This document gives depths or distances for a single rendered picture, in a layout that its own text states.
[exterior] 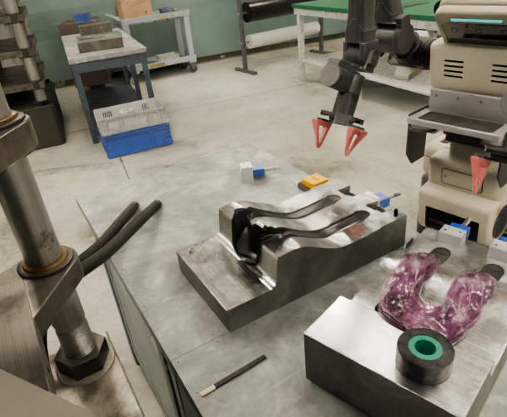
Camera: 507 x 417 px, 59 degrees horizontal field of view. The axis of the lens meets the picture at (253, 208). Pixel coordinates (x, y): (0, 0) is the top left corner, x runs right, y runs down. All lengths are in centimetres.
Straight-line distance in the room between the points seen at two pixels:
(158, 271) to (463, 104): 90
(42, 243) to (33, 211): 6
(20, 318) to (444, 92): 112
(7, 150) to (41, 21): 662
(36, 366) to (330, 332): 44
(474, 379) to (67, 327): 68
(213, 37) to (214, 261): 678
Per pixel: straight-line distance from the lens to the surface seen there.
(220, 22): 770
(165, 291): 109
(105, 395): 94
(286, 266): 94
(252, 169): 151
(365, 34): 120
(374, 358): 75
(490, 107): 130
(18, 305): 78
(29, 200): 78
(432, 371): 71
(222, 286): 97
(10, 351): 70
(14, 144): 71
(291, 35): 701
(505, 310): 90
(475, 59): 131
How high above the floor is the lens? 147
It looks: 30 degrees down
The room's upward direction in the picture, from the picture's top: 6 degrees counter-clockwise
